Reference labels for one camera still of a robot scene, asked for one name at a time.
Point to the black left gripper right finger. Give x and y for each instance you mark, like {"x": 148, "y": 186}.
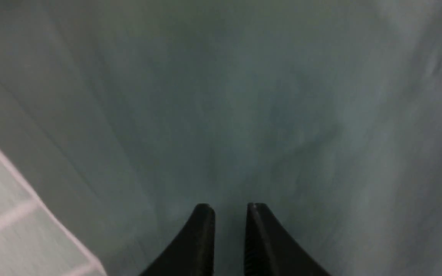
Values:
{"x": 269, "y": 250}

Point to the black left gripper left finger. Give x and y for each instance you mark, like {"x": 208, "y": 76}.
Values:
{"x": 191, "y": 253}

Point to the green long-sleeve shirt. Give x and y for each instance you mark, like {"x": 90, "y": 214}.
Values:
{"x": 124, "y": 114}

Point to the green checkered tablecloth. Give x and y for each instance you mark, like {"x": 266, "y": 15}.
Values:
{"x": 32, "y": 240}

